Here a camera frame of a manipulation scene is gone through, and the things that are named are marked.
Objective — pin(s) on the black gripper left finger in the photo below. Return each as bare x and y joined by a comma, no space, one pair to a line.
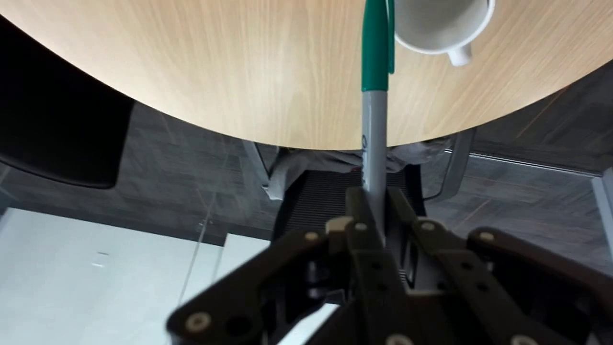
376,288

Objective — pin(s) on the white ceramic mug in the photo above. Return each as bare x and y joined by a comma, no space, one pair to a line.
434,25

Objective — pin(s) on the green capped grey pen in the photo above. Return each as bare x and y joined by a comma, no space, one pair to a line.
376,127

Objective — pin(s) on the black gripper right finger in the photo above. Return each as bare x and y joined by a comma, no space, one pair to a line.
472,294

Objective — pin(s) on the dark chair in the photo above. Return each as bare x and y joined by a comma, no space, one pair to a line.
58,127

